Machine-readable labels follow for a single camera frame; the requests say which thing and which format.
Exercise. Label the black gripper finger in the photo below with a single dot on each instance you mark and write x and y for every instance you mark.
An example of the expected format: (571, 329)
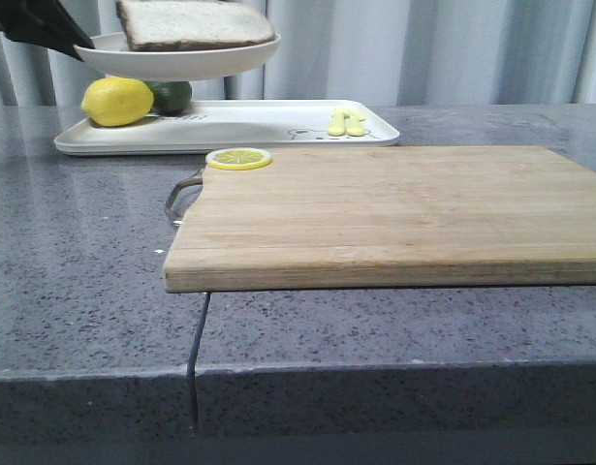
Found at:
(42, 23)

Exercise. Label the white round plate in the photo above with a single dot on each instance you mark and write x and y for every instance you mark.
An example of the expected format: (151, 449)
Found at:
(110, 56)

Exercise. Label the bread slice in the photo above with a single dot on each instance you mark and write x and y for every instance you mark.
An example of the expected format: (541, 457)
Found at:
(192, 25)

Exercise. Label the white rectangular tray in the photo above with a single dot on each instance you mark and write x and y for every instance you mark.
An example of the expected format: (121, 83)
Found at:
(211, 125)

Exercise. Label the front yellow lemon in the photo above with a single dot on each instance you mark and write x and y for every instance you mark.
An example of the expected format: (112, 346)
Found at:
(117, 101)

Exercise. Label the green lime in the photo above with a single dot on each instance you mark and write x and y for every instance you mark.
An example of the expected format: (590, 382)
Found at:
(170, 98)

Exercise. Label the yellow lemon slice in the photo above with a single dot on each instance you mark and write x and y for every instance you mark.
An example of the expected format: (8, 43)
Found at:
(238, 159)

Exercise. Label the grey curtain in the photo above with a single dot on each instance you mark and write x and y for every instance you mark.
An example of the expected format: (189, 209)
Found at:
(404, 53)

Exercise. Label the wooden cutting board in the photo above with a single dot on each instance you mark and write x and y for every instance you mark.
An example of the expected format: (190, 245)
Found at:
(416, 216)

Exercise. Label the metal cutting board handle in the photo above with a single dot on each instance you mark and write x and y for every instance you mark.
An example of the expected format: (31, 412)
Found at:
(182, 196)

